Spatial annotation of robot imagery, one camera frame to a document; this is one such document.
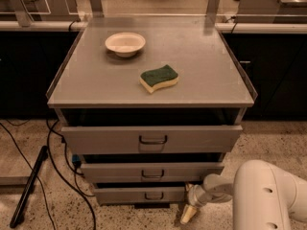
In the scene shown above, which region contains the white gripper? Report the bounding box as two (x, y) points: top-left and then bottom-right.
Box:
(180, 183), (213, 224)

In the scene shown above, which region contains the grey bottom drawer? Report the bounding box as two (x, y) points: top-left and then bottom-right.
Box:
(93, 183), (185, 205)

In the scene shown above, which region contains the grey drawer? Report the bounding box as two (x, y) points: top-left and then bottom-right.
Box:
(61, 126), (243, 154)
(93, 183), (185, 205)
(81, 162), (224, 183)

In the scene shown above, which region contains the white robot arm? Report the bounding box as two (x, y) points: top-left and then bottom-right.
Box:
(180, 160), (307, 230)

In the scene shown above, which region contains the grey top drawer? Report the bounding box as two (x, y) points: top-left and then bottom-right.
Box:
(61, 126), (243, 154)

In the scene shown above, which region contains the grey middle drawer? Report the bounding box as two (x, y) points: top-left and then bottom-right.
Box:
(81, 162), (224, 183)

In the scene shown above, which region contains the grey drawer cabinet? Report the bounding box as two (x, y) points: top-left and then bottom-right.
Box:
(48, 16), (257, 205)

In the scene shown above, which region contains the green yellow sponge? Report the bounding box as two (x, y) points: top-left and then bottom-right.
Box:
(139, 65), (178, 94)

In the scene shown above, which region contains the black bar on floor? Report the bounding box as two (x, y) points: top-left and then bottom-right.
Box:
(10, 146), (47, 229)

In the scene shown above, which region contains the white bowl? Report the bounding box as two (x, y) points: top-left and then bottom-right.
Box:
(105, 33), (146, 58)

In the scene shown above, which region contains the background grey desk right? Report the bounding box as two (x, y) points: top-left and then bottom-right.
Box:
(236, 0), (307, 24)

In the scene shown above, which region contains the background grey desk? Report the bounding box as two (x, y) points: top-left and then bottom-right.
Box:
(236, 0), (307, 24)
(0, 0), (80, 21)

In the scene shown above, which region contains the background grey desk left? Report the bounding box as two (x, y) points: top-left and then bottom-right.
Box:
(0, 0), (80, 21)

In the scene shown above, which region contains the thin black floor cable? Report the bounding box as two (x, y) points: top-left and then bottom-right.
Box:
(0, 118), (58, 230)

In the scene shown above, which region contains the right grey post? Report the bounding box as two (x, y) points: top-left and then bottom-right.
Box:
(206, 0), (220, 20)

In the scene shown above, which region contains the grey post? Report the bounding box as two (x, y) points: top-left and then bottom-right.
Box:
(9, 0), (32, 27)
(206, 0), (220, 20)
(89, 0), (104, 17)

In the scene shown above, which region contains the middle grey post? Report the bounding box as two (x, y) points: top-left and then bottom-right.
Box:
(89, 0), (104, 17)

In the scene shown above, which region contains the left grey post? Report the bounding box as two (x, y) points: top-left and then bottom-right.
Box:
(9, 0), (32, 27)

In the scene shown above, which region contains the white horizontal rail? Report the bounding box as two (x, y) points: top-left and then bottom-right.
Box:
(0, 21), (307, 35)

